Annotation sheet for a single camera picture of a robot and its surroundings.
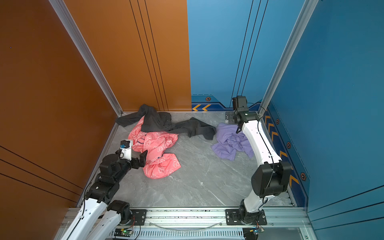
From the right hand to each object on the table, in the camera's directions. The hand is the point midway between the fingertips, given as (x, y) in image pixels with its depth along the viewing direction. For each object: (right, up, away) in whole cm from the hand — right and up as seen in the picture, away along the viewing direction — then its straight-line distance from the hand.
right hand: (236, 116), depth 85 cm
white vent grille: (-27, -56, -15) cm, 64 cm away
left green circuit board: (-58, -56, -14) cm, 82 cm away
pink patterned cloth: (-46, -28, +3) cm, 54 cm away
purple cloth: (-1, -16, +14) cm, 21 cm away
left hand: (-53, -17, -9) cm, 56 cm away
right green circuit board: (+5, -55, -15) cm, 57 cm away
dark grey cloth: (-52, -2, +16) cm, 55 cm away
